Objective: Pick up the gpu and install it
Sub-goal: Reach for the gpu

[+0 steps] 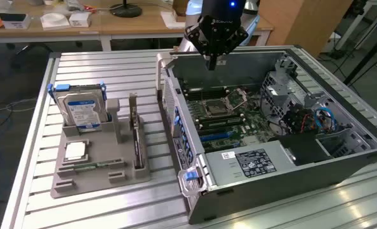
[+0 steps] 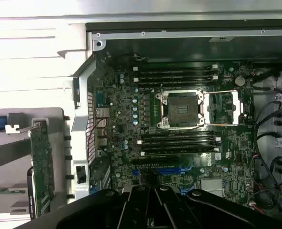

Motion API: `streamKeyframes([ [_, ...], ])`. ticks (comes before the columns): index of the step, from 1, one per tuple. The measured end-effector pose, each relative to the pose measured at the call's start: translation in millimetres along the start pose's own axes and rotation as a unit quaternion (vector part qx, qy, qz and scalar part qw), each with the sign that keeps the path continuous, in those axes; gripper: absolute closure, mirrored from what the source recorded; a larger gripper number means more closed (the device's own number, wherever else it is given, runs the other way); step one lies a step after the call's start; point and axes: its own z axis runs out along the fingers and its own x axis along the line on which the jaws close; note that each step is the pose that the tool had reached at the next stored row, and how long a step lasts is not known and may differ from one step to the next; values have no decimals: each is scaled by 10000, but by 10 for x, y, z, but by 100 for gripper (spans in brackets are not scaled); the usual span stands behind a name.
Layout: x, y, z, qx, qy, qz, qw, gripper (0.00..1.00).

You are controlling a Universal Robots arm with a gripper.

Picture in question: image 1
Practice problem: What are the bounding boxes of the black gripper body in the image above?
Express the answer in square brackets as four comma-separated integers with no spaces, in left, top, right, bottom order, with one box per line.
[198,0,245,55]

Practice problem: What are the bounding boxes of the black graphics card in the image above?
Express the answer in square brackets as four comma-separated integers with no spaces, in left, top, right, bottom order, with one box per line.
[129,93,146,170]

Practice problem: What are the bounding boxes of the white paper booklet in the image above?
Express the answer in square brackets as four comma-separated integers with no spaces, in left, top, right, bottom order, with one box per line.
[161,10,189,30]

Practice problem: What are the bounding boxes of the brown cardboard box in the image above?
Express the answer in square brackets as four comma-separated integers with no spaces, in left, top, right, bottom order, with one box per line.
[173,0,191,17]

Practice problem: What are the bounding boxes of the wooden desk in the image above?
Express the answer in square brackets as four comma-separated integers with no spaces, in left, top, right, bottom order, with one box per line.
[0,0,276,52]

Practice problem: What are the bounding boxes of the wooden cabinet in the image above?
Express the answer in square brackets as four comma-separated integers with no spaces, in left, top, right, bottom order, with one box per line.
[260,0,357,58]

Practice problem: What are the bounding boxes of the metal socket cover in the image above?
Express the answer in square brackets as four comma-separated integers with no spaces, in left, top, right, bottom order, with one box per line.
[226,88,250,108]

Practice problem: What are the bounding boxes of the black round lamp base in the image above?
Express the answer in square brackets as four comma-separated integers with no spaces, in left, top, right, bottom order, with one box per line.
[109,0,143,18]

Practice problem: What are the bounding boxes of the metal disk bay cage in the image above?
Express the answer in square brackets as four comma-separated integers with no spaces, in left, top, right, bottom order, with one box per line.
[260,70,308,120]

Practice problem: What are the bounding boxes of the CPU socket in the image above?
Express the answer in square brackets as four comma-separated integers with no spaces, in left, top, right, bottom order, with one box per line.
[204,99,230,117]

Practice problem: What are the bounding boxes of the small white labelled box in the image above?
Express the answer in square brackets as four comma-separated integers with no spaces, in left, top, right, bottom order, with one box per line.
[68,12,93,27]

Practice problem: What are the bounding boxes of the black stand pole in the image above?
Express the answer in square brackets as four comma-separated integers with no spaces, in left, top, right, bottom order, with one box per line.
[343,9,377,85]

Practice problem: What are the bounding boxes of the blue expansion slot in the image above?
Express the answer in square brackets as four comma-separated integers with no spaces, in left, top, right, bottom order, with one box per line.
[201,132,241,143]

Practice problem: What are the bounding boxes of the white box with round insert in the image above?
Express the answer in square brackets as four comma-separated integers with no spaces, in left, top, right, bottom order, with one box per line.
[40,13,71,31]

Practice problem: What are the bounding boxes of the hard disk with blue carrier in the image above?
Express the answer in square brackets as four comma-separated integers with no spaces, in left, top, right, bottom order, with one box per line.
[47,81,110,133]

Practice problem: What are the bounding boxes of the black plastic shroud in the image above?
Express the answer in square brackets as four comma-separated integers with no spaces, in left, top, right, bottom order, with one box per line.
[270,133,333,167]

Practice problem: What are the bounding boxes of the black office chair base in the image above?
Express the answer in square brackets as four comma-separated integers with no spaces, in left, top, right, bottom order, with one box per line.
[7,42,54,70]

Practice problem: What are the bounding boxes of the grey power supply unit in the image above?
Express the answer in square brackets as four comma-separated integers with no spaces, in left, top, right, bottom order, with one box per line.
[204,140,297,187]

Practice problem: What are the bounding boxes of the grey parts rack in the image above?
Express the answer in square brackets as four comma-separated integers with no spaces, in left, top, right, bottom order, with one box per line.
[50,97,153,199]

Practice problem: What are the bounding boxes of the white box with dark top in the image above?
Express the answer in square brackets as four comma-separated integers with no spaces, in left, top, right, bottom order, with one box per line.
[0,13,32,30]

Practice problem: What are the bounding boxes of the blue case latch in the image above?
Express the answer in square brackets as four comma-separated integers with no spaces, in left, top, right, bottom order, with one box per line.
[182,167,198,184]

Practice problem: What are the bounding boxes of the silver CPU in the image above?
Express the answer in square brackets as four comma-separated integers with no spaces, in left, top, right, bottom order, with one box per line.
[64,142,89,161]

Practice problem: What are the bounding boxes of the green RAM stick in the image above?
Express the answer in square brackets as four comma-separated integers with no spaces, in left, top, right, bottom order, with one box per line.
[74,160,115,170]

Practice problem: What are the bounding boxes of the open dark grey PC case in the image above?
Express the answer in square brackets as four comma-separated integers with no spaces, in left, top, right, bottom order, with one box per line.
[155,45,377,225]

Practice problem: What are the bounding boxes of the blue wire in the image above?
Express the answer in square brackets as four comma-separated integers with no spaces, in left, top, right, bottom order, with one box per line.
[314,107,337,131]

